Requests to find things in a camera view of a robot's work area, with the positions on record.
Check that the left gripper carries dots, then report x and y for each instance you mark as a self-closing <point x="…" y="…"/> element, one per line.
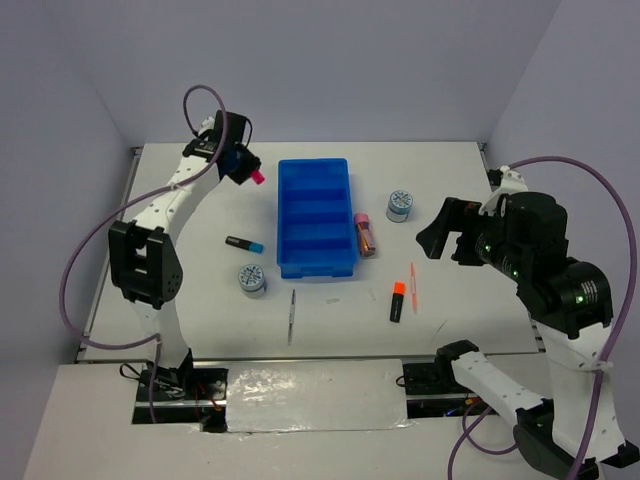
<point x="252" y="162"/>

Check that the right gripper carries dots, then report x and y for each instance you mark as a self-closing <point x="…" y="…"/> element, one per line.
<point x="458" y="213"/>

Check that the pink capped black highlighter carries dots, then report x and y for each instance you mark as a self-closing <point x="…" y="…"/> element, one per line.
<point x="257" y="177"/>

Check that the blue capped black highlighter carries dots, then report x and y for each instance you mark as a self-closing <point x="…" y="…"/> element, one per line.
<point x="244" y="244"/>

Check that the orange capped black highlighter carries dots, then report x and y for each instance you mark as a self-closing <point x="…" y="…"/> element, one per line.
<point x="397" y="301"/>

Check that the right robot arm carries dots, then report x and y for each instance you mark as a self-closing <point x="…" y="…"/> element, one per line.
<point x="522" y="234"/>

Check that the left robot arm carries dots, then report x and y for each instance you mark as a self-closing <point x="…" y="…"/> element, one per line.
<point x="144" y="263"/>

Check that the right blue tape roll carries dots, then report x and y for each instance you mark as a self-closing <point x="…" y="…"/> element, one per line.
<point x="399" y="206"/>

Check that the blue tape roll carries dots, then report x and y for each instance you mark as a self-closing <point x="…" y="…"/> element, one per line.
<point x="399" y="206"/>
<point x="252" y="280"/>

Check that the orange thin pen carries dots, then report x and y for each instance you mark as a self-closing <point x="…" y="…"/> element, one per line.
<point x="413" y="288"/>

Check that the blue plastic compartment tray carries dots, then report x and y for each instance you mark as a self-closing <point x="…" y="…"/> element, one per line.
<point x="315" y="230"/>

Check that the left blue tape roll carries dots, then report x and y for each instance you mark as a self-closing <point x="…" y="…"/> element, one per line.
<point x="252" y="280"/>

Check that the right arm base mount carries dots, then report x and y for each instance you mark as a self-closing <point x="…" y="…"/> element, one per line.
<point x="431" y="394"/>

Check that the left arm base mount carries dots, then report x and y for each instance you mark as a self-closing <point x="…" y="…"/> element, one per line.
<point x="201" y="402"/>

